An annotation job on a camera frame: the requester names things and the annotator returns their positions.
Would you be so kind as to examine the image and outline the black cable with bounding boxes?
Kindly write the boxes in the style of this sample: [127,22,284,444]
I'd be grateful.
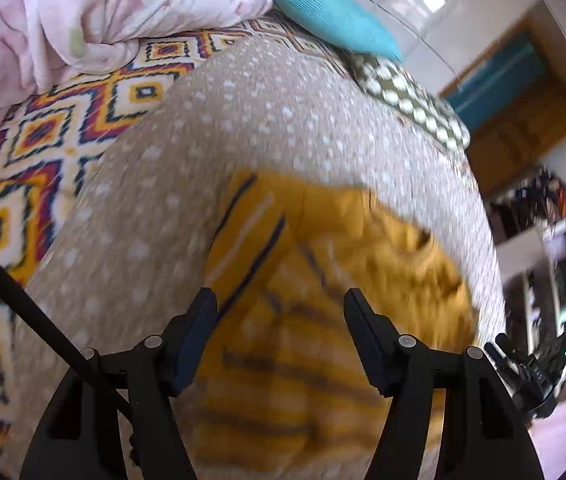
[0,231,134,428]

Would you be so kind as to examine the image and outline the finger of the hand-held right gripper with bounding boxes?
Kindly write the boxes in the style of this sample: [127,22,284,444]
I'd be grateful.
[484,333,520,378]

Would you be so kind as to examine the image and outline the cluttered shelf unit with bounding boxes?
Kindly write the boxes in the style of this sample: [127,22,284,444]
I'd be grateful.
[483,164,566,361]

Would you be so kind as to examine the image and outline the pink floral quilt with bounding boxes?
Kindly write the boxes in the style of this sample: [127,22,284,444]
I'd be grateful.
[0,0,276,162]

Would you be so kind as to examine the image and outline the green white checkered pillow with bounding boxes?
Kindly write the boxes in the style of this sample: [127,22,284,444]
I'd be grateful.
[349,54,472,154]

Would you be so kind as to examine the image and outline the wooden wardrobe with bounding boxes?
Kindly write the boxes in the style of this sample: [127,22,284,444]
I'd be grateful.
[439,14,566,197]

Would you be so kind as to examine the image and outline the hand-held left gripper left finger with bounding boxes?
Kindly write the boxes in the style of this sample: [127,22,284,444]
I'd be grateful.
[19,287,219,480]

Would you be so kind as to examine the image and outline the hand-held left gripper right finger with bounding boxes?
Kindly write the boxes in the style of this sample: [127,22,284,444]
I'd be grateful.
[343,287,546,480]

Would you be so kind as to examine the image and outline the beige white-dotted blanket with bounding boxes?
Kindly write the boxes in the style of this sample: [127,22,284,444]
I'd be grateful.
[12,35,510,480]

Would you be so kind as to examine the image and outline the teal pillow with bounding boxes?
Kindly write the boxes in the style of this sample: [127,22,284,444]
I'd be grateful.
[267,0,404,62]

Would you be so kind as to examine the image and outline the yellow striped small garment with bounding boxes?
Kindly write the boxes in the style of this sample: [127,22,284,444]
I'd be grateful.
[177,170,480,472]

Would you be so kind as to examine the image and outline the geometric patterned bed sheet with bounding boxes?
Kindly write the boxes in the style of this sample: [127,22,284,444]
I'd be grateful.
[0,14,358,463]

